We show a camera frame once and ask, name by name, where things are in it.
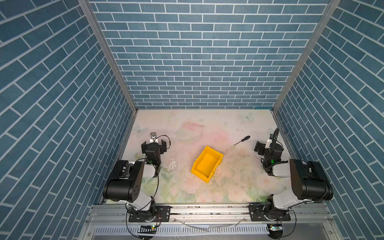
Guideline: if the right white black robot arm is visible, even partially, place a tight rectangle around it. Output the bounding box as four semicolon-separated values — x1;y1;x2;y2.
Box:
255;140;334;221

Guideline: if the aluminium front rail frame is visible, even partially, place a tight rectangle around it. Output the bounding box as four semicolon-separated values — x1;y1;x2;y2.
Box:
79;203;342;240

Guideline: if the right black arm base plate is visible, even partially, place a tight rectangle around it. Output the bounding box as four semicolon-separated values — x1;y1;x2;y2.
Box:
248;203;291;222

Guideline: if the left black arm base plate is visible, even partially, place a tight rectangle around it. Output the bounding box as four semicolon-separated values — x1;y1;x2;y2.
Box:
128;206;171;223

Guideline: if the controller board with leds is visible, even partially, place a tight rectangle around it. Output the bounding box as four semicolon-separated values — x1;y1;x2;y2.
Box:
267;224;284;232
138;225;158;235

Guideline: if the right controller board with LEDs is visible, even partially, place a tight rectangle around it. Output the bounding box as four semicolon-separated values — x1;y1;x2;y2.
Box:
267;224;284;232

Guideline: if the clear zip tie on rail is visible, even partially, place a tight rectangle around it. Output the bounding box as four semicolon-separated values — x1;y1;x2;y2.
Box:
174;218;246;233

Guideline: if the black handled screwdriver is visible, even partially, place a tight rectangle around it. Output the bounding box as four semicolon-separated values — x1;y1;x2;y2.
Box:
234;136;251;146

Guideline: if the yellow plastic bin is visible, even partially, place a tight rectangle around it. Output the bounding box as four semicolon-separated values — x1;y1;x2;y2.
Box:
191;146;224;183

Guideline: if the left controller board with LEDs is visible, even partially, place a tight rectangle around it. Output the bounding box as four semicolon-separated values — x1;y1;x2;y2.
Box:
138;225;158;235

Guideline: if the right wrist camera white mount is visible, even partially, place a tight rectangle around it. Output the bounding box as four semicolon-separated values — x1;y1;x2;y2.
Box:
265;134;274;149

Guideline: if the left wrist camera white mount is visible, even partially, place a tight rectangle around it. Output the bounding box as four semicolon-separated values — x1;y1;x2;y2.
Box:
150;132;157;143

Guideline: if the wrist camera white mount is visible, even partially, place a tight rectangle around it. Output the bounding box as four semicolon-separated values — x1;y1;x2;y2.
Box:
265;134;274;149
150;132;157;143

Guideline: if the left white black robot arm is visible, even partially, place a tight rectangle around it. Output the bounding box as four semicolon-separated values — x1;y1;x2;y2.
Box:
103;139;168;223

